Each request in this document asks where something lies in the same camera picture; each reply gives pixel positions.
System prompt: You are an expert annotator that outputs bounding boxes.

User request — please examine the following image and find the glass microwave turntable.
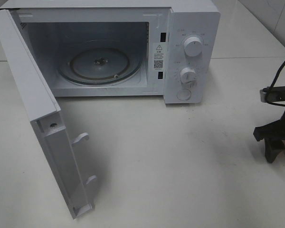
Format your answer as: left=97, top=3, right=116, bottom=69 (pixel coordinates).
left=57, top=39, right=145, bottom=86

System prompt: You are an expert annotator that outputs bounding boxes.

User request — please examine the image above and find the white microwave oven body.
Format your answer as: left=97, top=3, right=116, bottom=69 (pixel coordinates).
left=0, top=0, right=220, bottom=104

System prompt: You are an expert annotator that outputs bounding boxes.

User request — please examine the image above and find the white microwave door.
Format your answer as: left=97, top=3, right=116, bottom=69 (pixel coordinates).
left=0, top=9, right=97, bottom=219

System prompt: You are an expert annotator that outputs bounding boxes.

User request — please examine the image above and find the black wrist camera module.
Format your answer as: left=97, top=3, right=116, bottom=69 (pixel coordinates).
left=260, top=86, right=285, bottom=104

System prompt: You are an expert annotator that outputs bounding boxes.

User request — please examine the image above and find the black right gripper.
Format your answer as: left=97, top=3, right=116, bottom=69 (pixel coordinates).
left=253, top=95, right=285, bottom=163

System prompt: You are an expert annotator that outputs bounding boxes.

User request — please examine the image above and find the lower white timer knob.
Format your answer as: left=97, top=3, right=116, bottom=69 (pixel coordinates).
left=180, top=67, right=197, bottom=84

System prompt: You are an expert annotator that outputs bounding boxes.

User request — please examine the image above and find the upper white power knob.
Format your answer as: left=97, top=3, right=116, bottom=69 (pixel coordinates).
left=183, top=36, right=203, bottom=57

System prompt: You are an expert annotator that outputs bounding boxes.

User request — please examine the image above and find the white warning label sticker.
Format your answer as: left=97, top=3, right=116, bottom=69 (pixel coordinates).
left=152, top=42, right=167, bottom=71

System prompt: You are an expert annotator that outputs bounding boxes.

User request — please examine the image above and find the round white door button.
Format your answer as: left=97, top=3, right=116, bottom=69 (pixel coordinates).
left=177, top=89, right=191, bottom=101

